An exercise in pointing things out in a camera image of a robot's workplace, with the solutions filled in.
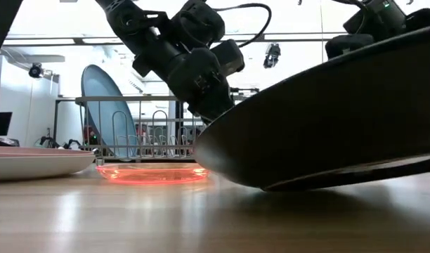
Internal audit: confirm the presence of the black left camera cable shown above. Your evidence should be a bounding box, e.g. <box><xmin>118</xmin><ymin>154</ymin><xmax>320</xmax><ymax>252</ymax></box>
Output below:
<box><xmin>214</xmin><ymin>2</ymin><xmax>273</xmax><ymax>49</ymax></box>

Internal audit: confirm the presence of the metal wire dish rack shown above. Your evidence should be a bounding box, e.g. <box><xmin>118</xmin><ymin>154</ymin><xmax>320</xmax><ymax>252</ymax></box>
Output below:
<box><xmin>74</xmin><ymin>94</ymin><xmax>207</xmax><ymax>166</ymax></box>

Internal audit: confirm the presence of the orange transparent plate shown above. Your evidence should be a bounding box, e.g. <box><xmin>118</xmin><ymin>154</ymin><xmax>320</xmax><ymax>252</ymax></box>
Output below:
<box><xmin>95</xmin><ymin>162</ymin><xmax>211</xmax><ymax>186</ymax></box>

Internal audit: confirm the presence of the floral patterned plate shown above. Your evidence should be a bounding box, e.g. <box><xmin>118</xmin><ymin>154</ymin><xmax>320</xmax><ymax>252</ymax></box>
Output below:
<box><xmin>193</xmin><ymin>24</ymin><xmax>430</xmax><ymax>193</ymax></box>

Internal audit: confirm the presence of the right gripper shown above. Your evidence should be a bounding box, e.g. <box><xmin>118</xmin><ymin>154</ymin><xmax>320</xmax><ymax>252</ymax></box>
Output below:
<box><xmin>325</xmin><ymin>0</ymin><xmax>408</xmax><ymax>60</ymax></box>

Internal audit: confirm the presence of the black ceiling spotlight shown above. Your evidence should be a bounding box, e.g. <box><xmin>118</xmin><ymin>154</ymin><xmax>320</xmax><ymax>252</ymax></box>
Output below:
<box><xmin>27</xmin><ymin>62</ymin><xmax>44</xmax><ymax>79</ymax></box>
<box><xmin>263</xmin><ymin>42</ymin><xmax>282</xmax><ymax>70</ymax></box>

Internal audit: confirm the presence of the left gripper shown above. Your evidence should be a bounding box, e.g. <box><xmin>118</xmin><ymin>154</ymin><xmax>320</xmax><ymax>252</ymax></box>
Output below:
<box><xmin>132</xmin><ymin>39</ymin><xmax>246</xmax><ymax>124</ymax></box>

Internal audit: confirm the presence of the large blue plate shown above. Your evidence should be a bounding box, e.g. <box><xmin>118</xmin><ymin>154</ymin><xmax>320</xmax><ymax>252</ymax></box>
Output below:
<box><xmin>80</xmin><ymin>64</ymin><xmax>138</xmax><ymax>159</ymax></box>

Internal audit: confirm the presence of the red black power station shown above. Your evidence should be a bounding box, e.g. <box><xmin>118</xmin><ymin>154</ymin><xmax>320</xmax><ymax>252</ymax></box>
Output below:
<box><xmin>82</xmin><ymin>124</ymin><xmax>98</xmax><ymax>147</ymax></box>

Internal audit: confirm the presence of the white plate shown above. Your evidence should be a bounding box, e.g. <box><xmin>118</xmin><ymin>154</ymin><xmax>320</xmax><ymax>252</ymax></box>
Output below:
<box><xmin>0</xmin><ymin>150</ymin><xmax>96</xmax><ymax>182</ymax></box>

